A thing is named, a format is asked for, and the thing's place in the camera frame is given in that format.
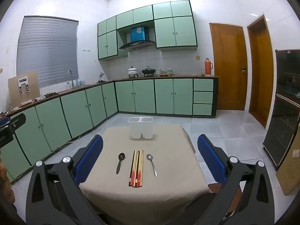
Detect dark kitchen countertop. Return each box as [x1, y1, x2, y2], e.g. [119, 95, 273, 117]
[0, 75, 219, 122]

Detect white device with clips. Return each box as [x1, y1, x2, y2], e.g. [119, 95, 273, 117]
[18, 76, 30, 95]

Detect green kitchen cabinets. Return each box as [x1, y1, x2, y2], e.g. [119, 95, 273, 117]
[97, 0, 198, 61]
[0, 77, 219, 183]

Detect row of chopsticks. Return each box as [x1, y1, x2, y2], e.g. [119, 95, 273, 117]
[128, 150, 144, 188]

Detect cardboard box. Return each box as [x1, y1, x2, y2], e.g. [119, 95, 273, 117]
[275, 143, 300, 196]

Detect green cabinet drawer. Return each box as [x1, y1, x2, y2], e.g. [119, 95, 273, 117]
[193, 103, 213, 116]
[193, 91, 213, 104]
[193, 79, 214, 91]

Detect person's left forearm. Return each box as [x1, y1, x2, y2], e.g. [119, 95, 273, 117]
[0, 160, 16, 214]

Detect black plastic spoon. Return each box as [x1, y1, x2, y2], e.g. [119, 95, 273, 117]
[116, 153, 126, 174]

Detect metal kitchen faucet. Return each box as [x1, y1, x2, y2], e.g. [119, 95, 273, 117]
[67, 70, 75, 89]

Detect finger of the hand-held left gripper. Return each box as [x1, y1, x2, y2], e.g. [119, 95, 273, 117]
[0, 113, 26, 130]

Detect green upper kitchen cabinets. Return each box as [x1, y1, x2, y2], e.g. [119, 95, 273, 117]
[97, 0, 198, 61]

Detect blue film-wrapped hood chimney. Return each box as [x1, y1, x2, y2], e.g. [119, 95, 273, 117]
[130, 26, 149, 42]

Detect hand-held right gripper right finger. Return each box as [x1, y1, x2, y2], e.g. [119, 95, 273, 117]
[197, 134, 275, 225]

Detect black glass-front cabinet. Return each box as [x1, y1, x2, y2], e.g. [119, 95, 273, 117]
[262, 49, 300, 170]

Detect white two-compartment utensil holder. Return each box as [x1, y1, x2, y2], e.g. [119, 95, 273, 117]
[128, 117, 154, 139]

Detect green lower kitchen cabinets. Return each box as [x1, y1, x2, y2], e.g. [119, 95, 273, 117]
[0, 77, 219, 183]

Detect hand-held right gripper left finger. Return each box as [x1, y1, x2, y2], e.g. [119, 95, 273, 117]
[26, 135, 110, 225]

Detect plain wooden door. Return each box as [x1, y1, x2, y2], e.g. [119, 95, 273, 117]
[247, 14, 275, 128]

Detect wooden door with handle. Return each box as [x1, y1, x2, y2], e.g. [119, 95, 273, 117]
[209, 23, 248, 111]

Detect black wok with lid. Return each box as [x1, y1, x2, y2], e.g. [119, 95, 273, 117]
[142, 66, 155, 77]

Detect orange thermos flask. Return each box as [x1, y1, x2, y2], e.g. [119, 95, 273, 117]
[205, 58, 213, 76]

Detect grey window blind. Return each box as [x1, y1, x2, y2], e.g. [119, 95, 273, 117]
[16, 16, 79, 89]

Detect brown cardboard board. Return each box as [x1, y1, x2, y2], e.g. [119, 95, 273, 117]
[8, 71, 40, 108]

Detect beige tablecloth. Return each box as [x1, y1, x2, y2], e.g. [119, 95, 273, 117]
[78, 125, 212, 225]

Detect metal spoon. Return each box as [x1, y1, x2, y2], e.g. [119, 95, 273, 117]
[147, 154, 157, 177]

